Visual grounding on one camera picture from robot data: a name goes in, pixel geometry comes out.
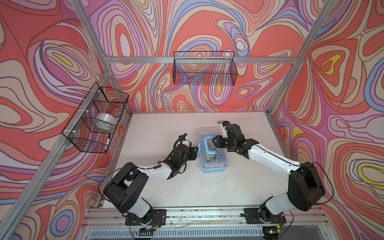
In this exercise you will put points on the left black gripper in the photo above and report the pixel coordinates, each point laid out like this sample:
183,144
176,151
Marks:
194,154

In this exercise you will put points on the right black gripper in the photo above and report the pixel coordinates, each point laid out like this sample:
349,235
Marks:
219,138

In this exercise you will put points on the clear tool box lid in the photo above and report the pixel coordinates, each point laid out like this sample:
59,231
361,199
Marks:
205,137

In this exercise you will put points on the blue plastic tool box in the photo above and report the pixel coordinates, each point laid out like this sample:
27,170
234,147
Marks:
212,163

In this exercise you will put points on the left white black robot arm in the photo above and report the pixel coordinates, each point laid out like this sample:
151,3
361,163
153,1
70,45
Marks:
125,188

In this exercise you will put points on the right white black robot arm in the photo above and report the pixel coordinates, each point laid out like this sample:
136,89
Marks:
305,187

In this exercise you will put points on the marker pen in basket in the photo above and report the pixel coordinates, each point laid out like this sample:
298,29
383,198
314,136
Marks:
107,142

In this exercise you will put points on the grey tape roll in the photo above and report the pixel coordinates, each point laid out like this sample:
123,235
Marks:
105,122

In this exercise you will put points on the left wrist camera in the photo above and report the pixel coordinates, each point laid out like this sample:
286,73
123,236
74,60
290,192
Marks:
187,142

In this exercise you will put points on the black wire basket at back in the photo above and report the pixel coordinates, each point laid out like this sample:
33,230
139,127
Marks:
204,68

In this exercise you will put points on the black wire basket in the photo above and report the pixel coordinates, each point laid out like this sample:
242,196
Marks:
80,130
204,68

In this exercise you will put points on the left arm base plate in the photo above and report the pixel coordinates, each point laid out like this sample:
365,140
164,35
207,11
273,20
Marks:
154,218

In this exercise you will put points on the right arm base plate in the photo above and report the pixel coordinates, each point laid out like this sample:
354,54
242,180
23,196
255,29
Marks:
263,216

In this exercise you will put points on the black wire basket on left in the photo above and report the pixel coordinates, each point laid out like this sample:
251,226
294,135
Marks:
80,130

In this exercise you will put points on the aluminium front rail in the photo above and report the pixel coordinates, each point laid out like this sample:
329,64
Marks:
219,216

